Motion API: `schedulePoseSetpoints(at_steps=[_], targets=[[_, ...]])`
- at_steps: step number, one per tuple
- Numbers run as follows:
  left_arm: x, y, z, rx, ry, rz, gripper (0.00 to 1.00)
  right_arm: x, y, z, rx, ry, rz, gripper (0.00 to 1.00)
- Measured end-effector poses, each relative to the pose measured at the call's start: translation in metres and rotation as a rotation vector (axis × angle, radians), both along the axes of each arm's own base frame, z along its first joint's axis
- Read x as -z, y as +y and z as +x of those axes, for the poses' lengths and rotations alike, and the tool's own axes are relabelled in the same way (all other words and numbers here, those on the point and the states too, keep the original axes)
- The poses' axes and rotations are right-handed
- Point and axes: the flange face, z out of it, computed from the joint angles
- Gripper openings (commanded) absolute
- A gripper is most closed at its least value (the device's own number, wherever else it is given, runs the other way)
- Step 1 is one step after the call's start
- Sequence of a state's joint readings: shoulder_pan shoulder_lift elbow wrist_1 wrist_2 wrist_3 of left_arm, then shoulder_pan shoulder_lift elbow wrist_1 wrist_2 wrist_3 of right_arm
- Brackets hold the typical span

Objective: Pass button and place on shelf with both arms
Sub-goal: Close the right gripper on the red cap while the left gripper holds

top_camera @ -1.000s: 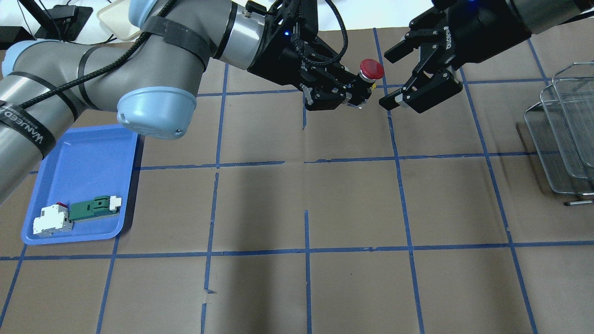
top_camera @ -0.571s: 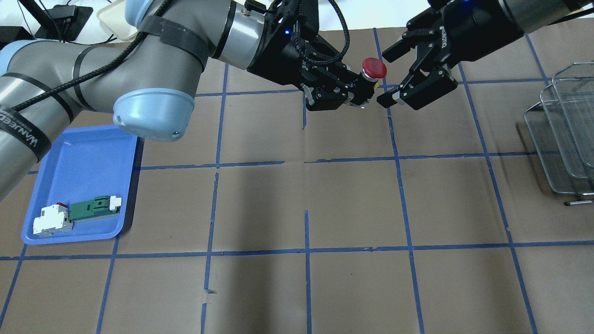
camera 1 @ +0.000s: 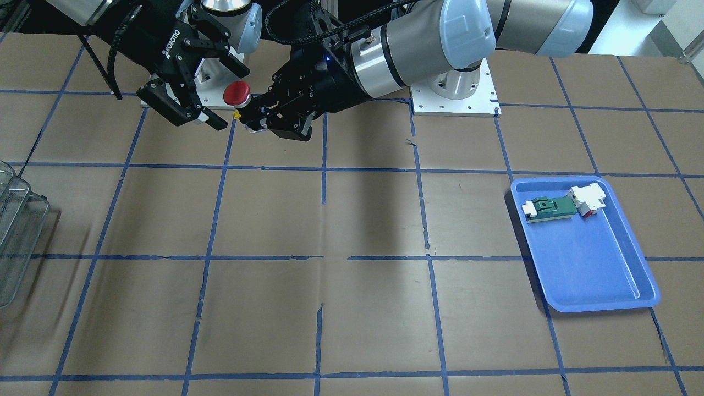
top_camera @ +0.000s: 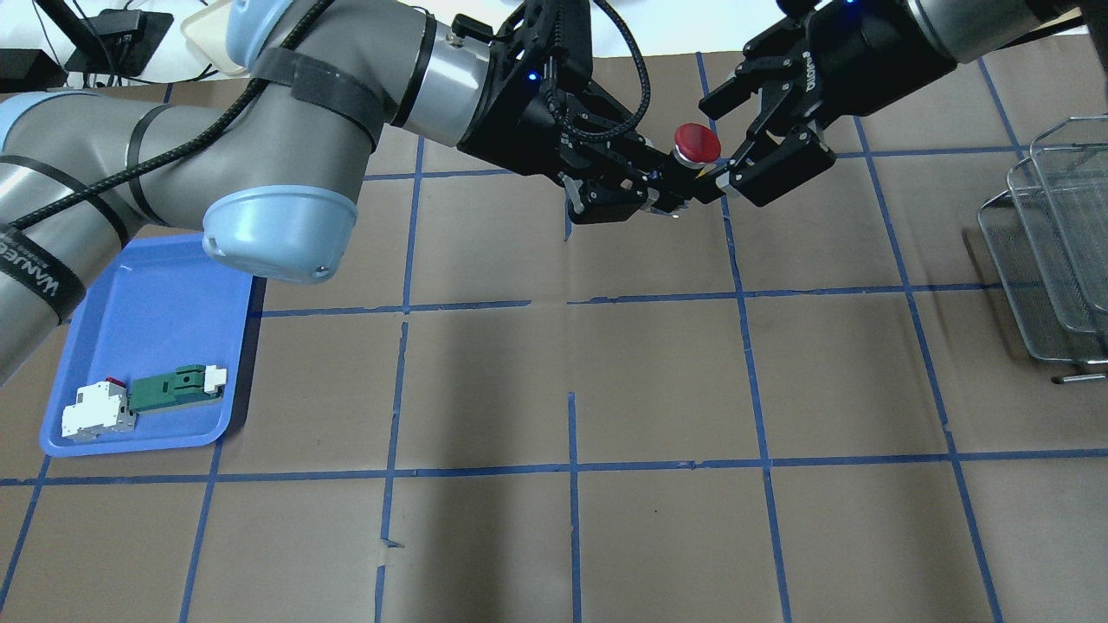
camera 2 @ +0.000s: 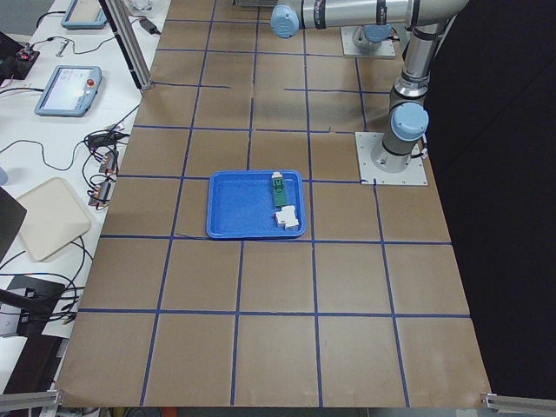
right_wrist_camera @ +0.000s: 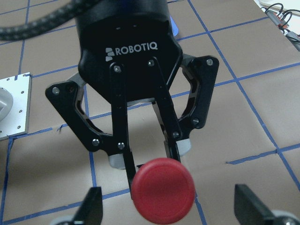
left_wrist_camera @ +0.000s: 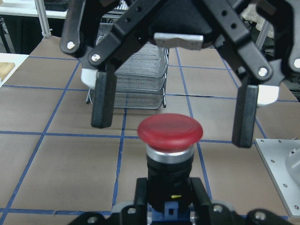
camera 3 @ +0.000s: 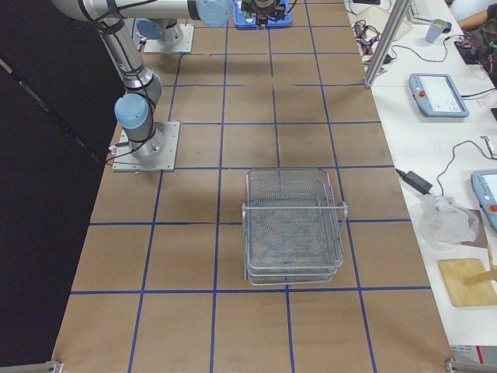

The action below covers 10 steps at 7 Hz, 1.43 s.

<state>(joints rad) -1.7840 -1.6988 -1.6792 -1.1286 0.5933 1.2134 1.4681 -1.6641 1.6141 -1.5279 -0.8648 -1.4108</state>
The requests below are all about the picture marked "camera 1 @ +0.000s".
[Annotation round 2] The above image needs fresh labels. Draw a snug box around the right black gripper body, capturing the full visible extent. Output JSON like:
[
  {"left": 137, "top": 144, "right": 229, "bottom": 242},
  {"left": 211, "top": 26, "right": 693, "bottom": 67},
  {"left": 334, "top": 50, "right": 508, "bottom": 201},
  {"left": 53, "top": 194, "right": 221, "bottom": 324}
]
[{"left": 91, "top": 1, "right": 190, "bottom": 83}]

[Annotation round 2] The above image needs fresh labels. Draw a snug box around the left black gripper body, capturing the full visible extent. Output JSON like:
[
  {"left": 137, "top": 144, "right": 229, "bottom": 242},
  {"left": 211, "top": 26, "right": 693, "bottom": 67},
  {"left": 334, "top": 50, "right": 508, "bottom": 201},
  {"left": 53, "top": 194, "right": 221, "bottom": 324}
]
[{"left": 267, "top": 23, "right": 372, "bottom": 119}]

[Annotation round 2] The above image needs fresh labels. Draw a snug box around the red emergency stop button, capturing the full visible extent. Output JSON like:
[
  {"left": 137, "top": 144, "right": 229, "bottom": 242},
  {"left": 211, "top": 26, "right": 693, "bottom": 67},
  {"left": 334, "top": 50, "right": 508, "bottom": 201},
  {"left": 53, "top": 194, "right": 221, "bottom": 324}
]
[{"left": 222, "top": 80, "right": 252, "bottom": 108}]

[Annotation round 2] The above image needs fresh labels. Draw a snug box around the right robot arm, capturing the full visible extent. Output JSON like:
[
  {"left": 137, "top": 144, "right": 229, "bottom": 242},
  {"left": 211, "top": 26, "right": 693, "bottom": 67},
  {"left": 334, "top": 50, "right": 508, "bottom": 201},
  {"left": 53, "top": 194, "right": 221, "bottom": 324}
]
[{"left": 48, "top": 1, "right": 262, "bottom": 130}]

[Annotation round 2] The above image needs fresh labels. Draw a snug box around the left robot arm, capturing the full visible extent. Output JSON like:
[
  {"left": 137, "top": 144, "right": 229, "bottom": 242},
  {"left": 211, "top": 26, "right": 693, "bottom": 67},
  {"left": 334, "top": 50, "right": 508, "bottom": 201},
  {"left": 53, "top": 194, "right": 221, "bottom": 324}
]
[{"left": 224, "top": 1, "right": 594, "bottom": 142}]

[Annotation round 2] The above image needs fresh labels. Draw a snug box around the green circuit board module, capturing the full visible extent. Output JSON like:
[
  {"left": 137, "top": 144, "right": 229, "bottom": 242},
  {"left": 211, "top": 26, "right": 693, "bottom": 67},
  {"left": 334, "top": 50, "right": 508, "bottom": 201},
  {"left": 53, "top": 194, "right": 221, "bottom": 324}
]
[{"left": 521, "top": 196, "right": 578, "bottom": 223}]

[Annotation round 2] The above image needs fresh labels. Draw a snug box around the white plastic terminal block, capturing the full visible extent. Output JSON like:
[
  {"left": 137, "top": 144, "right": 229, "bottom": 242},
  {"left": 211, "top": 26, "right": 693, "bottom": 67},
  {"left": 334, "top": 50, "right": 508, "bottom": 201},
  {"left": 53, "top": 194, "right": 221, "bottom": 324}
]
[{"left": 566, "top": 183, "right": 606, "bottom": 218}]

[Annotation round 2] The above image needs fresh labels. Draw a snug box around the blue plastic tray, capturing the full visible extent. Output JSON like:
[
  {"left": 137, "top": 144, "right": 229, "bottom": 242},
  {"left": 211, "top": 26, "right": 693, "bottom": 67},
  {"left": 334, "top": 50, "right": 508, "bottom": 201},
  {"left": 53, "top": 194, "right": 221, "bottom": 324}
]
[{"left": 510, "top": 175, "right": 661, "bottom": 312}]

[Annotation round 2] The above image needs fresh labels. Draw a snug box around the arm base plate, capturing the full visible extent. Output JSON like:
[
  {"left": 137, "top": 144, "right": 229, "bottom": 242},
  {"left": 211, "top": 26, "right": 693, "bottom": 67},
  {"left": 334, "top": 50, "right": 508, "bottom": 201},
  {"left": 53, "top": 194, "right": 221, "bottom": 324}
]
[
  {"left": 141, "top": 47, "right": 245, "bottom": 109},
  {"left": 410, "top": 58, "right": 502, "bottom": 117}
]

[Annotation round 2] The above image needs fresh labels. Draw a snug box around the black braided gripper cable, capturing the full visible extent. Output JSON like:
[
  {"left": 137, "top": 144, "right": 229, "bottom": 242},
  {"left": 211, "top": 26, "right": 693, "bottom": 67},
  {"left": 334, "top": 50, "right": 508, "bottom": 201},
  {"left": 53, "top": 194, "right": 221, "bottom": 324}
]
[{"left": 265, "top": 0, "right": 424, "bottom": 47}]

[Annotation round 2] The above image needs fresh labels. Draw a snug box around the clear wire shelf basket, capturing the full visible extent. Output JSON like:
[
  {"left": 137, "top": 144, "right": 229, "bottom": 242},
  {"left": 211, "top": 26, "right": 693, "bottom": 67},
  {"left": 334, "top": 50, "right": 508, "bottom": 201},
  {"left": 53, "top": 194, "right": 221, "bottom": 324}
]
[{"left": 1, "top": 161, "right": 51, "bottom": 308}]

